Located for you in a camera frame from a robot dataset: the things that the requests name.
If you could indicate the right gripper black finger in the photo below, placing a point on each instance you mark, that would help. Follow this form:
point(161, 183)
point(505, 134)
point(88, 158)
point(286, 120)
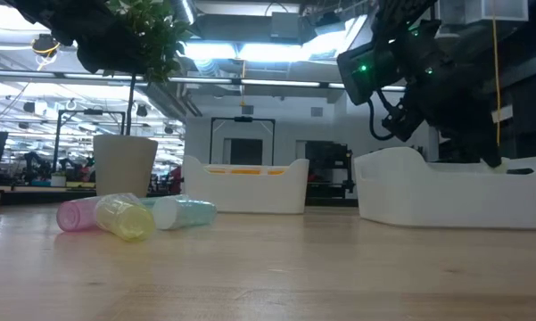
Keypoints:
point(488, 142)

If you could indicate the white plastic bin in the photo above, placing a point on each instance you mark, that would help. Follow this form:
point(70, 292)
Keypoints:
point(205, 187)
point(406, 196)

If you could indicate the teal pill bottle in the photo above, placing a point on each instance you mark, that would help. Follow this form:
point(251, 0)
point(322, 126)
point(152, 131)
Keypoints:
point(192, 213)
point(146, 204)

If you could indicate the pink pill bottle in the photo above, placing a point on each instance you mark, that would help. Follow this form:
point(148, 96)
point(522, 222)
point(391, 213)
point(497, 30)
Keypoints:
point(76, 215)

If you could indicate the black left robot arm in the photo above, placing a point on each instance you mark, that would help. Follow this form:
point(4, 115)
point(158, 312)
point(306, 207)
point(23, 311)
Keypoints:
point(49, 18)

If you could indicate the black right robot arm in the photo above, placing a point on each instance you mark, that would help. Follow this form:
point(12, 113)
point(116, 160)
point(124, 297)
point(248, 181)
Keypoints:
point(370, 76)

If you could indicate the green potted plant white pot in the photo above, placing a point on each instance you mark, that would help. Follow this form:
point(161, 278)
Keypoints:
point(125, 165)

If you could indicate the white cup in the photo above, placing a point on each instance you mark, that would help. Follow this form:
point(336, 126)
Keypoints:
point(58, 180)

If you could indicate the black equipment rack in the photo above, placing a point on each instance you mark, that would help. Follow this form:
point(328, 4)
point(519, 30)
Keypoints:
point(330, 169)

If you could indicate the long LED light bar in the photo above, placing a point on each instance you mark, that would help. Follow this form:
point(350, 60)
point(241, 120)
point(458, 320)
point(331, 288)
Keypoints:
point(272, 83)

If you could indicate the grey ceiling box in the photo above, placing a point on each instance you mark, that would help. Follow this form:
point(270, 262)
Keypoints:
point(285, 24)

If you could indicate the black gantry frame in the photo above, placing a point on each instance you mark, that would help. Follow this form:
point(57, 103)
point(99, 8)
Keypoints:
point(243, 119)
point(91, 111)

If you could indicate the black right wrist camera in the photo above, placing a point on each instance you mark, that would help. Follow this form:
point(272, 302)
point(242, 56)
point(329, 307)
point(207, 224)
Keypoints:
point(403, 122)

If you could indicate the grey wall vent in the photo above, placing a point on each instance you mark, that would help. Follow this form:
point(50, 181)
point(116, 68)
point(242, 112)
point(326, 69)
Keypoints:
point(316, 111)
point(247, 110)

